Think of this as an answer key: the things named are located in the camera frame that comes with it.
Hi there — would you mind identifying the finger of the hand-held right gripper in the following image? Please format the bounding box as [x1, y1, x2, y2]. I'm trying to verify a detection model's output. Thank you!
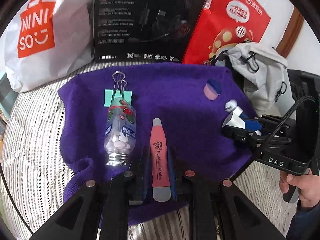
[254, 115, 295, 137]
[222, 126, 267, 153]

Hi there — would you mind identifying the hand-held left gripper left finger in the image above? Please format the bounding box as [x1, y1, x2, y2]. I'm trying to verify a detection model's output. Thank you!
[32, 146, 150, 240]

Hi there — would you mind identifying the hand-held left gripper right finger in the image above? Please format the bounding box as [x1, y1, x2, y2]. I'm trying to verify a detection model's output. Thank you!
[167, 147, 285, 240]

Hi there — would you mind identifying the blue and white bottle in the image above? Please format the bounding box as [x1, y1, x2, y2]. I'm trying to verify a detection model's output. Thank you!
[223, 112, 263, 136]

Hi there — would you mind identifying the small white bottle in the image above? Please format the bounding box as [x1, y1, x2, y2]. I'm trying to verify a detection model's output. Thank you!
[224, 100, 244, 117]

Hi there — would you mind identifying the pink ear pick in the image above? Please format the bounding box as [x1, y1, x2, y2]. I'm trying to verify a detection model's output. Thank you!
[149, 118, 173, 202]

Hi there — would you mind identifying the pink and blue container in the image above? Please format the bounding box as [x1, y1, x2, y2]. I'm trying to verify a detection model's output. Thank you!
[204, 78, 222, 100]

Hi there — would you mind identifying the clear candy bottle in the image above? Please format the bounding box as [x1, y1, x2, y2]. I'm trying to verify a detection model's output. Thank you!
[104, 97, 137, 167]

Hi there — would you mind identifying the green binder clip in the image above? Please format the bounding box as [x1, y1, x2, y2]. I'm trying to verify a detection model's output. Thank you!
[103, 72, 133, 107]

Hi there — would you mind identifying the person's right forearm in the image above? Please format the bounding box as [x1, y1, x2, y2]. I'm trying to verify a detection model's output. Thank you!
[291, 200, 320, 240]

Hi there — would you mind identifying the person's right hand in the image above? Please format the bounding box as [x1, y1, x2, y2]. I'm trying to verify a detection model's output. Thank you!
[279, 172, 320, 208]

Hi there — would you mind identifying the purple towel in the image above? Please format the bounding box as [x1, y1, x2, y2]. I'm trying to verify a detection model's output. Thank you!
[57, 64, 259, 230]

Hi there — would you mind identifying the red paper bag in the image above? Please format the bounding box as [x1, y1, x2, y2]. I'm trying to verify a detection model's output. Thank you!
[181, 0, 272, 67]

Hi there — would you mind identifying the black cardboard box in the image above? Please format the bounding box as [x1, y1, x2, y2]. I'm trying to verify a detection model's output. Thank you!
[94, 0, 212, 63]

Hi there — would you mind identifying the teal kettle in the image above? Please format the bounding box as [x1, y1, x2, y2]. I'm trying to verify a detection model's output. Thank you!
[0, 70, 10, 110]

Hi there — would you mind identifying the white plastic shopping bag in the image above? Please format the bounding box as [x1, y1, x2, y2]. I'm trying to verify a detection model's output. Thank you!
[4, 0, 97, 93]

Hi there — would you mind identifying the grey drawstring bag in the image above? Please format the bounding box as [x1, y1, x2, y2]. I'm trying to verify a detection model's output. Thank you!
[212, 42, 292, 110]

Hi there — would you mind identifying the dark wooden bed frame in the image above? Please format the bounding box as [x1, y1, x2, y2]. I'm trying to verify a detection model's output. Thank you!
[277, 5, 304, 58]

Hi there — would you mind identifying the thin black cable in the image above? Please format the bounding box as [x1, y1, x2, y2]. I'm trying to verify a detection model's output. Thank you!
[0, 165, 33, 233]

